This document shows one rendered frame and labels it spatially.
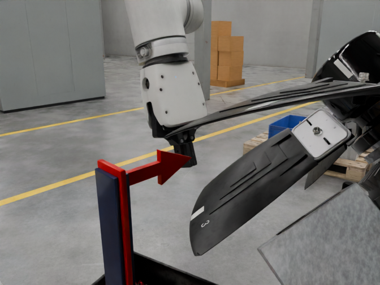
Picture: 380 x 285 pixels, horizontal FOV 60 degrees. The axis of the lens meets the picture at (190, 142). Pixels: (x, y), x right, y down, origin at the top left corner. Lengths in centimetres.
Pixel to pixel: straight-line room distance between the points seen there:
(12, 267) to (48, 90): 469
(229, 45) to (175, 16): 798
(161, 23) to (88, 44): 641
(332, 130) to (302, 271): 21
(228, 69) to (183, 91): 804
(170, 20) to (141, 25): 4
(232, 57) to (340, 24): 249
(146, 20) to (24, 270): 186
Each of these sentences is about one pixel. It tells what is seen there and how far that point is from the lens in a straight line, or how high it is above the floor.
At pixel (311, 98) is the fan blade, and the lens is 21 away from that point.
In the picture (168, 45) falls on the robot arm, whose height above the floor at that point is 125.
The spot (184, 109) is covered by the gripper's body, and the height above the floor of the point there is 115.
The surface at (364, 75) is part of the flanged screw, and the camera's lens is 46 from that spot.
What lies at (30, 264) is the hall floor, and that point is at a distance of 224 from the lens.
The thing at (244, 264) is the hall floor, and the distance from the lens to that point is 207.
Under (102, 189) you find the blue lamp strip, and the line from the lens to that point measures 20.
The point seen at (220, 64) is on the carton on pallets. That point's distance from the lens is 874.
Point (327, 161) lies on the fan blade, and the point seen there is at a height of 102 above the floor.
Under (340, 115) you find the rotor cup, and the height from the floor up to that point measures 115.
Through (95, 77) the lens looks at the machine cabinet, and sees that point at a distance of 701.
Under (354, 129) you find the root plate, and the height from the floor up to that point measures 111.
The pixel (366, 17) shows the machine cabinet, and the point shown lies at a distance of 783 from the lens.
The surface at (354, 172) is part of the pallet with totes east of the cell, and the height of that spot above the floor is 9.
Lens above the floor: 126
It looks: 18 degrees down
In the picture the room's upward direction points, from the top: straight up
